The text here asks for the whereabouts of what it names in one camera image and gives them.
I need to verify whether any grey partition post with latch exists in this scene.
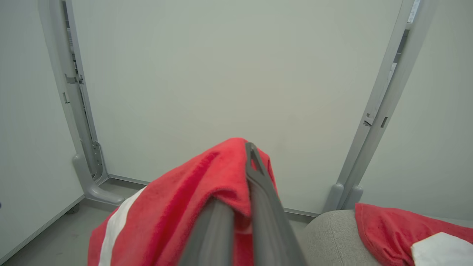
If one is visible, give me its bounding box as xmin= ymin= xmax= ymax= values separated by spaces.
xmin=37 ymin=0 xmax=108 ymax=185

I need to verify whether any grey double partition post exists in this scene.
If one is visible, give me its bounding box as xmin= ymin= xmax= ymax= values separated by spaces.
xmin=334 ymin=0 xmax=440 ymax=207

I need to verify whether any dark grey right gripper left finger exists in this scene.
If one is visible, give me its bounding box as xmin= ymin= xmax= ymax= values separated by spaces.
xmin=177 ymin=199 xmax=235 ymax=266

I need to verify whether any red and white garment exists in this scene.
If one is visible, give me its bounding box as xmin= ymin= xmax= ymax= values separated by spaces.
xmin=87 ymin=137 xmax=473 ymax=266

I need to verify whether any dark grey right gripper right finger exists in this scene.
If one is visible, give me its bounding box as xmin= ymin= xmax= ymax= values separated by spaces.
xmin=245 ymin=142 xmax=308 ymax=266

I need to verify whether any short grey partition foot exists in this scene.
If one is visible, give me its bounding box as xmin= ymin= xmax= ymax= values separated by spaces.
xmin=342 ymin=185 xmax=364 ymax=211
xmin=323 ymin=183 xmax=344 ymax=213

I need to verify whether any long grey partition foot tube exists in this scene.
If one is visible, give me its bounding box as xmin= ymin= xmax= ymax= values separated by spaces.
xmin=72 ymin=153 xmax=126 ymax=206

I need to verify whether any grey fabric sofa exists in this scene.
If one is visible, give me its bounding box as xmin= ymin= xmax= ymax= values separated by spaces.
xmin=296 ymin=209 xmax=473 ymax=266

